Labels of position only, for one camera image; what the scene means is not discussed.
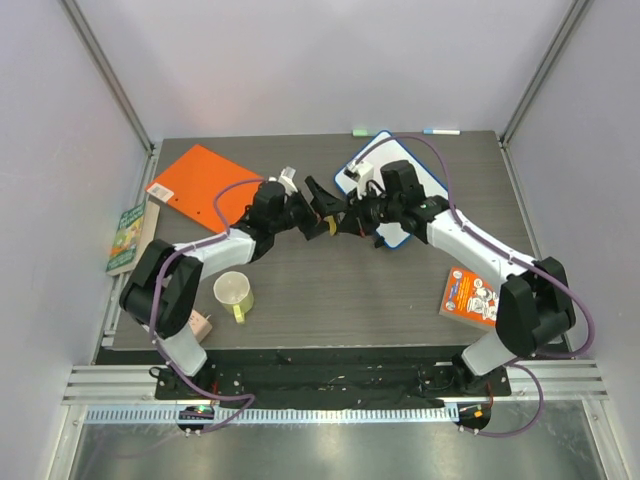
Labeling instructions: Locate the pink power adapter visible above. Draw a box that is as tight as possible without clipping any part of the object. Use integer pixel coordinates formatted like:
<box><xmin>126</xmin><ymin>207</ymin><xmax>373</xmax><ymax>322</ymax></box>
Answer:
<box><xmin>189</xmin><ymin>310</ymin><xmax>212</xmax><ymax>342</ymax></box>

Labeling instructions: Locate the yellow whiteboard eraser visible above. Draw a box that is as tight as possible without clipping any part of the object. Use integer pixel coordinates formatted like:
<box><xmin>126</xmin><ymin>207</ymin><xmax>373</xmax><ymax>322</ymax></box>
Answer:
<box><xmin>324</xmin><ymin>216</ymin><xmax>337</xmax><ymax>236</ymax></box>

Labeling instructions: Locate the slotted cable duct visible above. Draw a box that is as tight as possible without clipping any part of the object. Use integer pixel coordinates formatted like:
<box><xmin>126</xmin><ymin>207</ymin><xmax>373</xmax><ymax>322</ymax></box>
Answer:
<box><xmin>84</xmin><ymin>403</ymin><xmax>459</xmax><ymax>425</ymax></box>

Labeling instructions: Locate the blue framed whiteboard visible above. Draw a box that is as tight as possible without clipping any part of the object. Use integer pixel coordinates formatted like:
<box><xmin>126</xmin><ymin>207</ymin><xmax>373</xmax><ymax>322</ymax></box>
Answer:
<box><xmin>334</xmin><ymin>130</ymin><xmax>448</xmax><ymax>249</ymax></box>

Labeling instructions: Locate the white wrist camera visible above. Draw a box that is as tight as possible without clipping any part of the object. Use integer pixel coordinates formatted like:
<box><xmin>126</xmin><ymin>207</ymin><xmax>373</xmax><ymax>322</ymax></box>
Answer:
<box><xmin>269</xmin><ymin>166</ymin><xmax>298</xmax><ymax>196</ymax></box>
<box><xmin>344</xmin><ymin>160</ymin><xmax>374</xmax><ymax>199</ymax></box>

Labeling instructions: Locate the blue white marker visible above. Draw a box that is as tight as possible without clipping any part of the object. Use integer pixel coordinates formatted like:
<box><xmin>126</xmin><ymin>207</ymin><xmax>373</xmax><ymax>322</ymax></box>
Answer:
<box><xmin>423</xmin><ymin>129</ymin><xmax>461</xmax><ymax>136</ymax></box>

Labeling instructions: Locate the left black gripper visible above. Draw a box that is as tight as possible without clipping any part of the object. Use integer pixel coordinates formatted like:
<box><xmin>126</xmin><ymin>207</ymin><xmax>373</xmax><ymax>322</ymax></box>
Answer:
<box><xmin>269</xmin><ymin>177</ymin><xmax>347</xmax><ymax>240</ymax></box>

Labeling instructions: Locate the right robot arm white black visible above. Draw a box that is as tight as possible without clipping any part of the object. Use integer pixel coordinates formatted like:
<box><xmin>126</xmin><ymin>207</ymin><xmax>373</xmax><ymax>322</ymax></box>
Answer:
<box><xmin>337</xmin><ymin>160</ymin><xmax>576</xmax><ymax>395</ymax></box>

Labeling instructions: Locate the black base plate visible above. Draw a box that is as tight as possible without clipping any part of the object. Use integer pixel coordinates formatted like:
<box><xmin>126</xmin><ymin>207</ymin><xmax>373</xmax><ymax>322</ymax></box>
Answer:
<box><xmin>149</xmin><ymin>346</ymin><xmax>512</xmax><ymax>410</ymax></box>

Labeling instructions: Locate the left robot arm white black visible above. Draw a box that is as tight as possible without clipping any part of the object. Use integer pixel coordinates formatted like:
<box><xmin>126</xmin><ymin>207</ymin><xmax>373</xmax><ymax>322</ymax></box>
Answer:
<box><xmin>119</xmin><ymin>175</ymin><xmax>344</xmax><ymax>399</ymax></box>

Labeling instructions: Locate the green cover book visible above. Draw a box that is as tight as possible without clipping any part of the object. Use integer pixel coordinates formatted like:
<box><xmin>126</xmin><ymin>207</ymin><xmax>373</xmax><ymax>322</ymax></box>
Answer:
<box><xmin>106</xmin><ymin>200</ymin><xmax>160</xmax><ymax>276</ymax></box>

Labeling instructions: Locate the orange folder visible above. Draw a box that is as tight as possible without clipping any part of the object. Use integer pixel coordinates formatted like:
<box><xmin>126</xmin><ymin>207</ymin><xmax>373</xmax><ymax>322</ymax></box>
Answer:
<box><xmin>146</xmin><ymin>145</ymin><xmax>259</xmax><ymax>233</ymax></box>

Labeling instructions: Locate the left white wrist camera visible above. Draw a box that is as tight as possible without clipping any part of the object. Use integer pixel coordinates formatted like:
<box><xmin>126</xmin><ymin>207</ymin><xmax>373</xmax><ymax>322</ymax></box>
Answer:
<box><xmin>269</xmin><ymin>166</ymin><xmax>298</xmax><ymax>196</ymax></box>

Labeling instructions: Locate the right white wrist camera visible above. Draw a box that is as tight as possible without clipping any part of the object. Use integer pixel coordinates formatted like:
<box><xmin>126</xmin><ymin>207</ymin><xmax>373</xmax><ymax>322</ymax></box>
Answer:
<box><xmin>344</xmin><ymin>160</ymin><xmax>374</xmax><ymax>199</ymax></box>

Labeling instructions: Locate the orange cover book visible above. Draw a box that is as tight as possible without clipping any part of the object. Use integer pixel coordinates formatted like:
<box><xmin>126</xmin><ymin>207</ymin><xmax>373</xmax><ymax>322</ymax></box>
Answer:
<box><xmin>439</xmin><ymin>267</ymin><xmax>499</xmax><ymax>330</ymax></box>

